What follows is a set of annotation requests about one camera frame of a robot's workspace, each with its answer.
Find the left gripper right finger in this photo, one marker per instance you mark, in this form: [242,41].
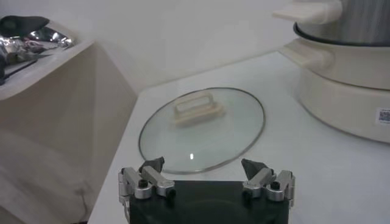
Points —
[262,179]

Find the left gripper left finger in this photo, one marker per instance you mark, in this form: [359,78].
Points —
[152,179]

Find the round glass pot lid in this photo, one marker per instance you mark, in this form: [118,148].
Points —
[213,137]

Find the white side table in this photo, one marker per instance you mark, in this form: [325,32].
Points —
[61,106]

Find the cream electric cooking pot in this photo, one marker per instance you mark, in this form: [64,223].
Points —
[350,91]

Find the chrome and black headset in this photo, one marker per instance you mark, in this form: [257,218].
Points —
[24,30]

